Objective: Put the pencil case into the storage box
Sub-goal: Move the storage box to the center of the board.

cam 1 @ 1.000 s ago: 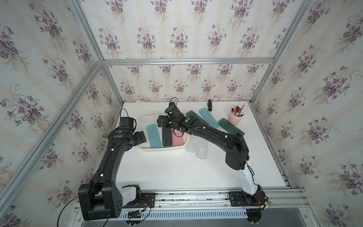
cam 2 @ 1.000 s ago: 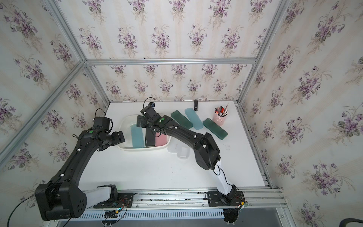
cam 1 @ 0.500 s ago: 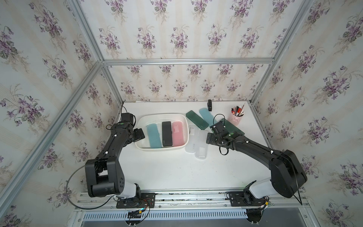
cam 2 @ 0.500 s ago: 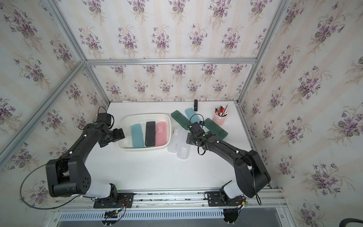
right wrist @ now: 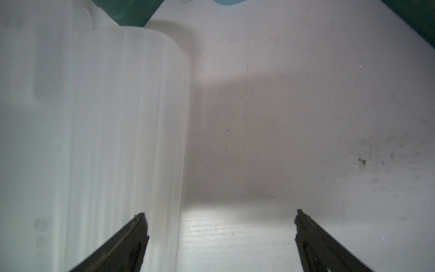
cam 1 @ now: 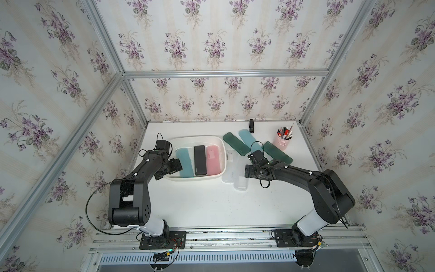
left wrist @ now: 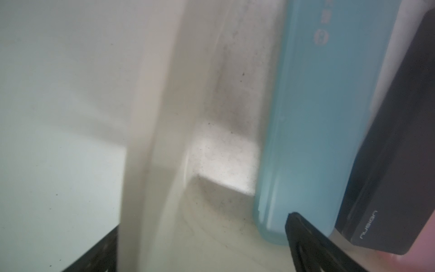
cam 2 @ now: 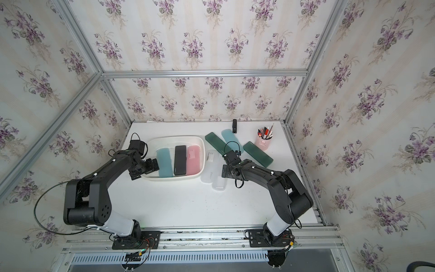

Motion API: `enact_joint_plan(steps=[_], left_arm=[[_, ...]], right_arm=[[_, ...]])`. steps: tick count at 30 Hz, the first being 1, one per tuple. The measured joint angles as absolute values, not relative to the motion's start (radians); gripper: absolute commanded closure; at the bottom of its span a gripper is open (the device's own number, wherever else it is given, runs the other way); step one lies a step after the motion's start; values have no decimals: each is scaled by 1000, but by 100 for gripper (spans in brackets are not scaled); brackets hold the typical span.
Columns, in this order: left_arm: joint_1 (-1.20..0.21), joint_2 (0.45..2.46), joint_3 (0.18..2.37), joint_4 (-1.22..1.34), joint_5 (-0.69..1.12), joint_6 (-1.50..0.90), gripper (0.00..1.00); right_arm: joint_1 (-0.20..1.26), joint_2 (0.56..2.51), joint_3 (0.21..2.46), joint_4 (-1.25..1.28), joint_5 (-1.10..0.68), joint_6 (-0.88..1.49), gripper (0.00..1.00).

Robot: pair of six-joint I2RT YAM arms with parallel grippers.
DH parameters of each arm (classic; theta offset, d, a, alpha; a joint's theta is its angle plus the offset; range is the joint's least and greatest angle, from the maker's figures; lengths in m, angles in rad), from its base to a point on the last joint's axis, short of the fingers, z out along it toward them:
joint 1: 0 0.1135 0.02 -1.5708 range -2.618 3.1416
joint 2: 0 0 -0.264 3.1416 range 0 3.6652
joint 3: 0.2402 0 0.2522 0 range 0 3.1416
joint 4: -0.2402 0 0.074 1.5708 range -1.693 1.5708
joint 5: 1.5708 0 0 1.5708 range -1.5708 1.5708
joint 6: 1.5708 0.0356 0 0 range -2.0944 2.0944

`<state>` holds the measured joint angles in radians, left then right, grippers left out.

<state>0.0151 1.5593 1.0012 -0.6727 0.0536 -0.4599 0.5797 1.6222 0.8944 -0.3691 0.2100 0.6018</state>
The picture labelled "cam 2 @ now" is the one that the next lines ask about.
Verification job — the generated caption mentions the clear frosted pencil case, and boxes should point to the clear frosted pencil case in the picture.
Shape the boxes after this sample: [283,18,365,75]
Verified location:
[211,162,227,192]
[200,150,219,184]

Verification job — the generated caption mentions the teal pencil case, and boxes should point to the teal pencil case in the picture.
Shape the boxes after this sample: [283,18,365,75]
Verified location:
[156,148,173,178]

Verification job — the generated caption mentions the black pencil case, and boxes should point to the black pencil case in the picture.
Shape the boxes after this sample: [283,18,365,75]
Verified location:
[174,145,187,176]

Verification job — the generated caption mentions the white plastic storage box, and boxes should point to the white plastic storage box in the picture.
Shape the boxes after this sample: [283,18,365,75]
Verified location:
[142,136,206,181]

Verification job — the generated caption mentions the pink pencil case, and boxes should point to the pink pencil case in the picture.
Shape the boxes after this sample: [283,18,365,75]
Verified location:
[186,145,201,176]

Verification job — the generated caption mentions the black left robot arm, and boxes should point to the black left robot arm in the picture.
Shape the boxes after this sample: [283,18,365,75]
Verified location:
[63,150,159,239]

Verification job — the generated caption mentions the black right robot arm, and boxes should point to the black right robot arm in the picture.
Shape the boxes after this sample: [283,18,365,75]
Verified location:
[224,156,314,238]

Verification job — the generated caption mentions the dark green pencil case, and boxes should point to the dark green pencil case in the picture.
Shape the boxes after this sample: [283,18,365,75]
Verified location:
[243,141,274,168]
[205,132,226,156]

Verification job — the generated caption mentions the light blue pencil case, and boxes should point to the light blue pencil case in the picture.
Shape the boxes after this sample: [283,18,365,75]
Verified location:
[221,129,244,155]

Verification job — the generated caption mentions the pink pen cup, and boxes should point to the pink pen cup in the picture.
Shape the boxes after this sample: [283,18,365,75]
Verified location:
[255,125,274,151]

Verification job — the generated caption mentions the small black device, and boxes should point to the small black device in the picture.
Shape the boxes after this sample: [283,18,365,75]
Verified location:
[232,119,237,134]

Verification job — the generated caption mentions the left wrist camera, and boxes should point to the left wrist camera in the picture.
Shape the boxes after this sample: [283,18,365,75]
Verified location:
[128,139,148,159]

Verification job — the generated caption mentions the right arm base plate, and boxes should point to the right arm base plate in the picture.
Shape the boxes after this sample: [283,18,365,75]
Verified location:
[244,229,295,249]

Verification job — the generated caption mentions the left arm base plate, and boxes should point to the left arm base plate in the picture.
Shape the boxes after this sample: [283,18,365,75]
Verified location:
[112,231,162,250]

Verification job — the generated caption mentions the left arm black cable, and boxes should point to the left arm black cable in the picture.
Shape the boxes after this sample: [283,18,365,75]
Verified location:
[33,180,99,236]

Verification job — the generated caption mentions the aluminium rail frame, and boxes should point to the aluminium rail frame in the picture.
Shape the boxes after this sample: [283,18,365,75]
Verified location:
[52,226,354,272]

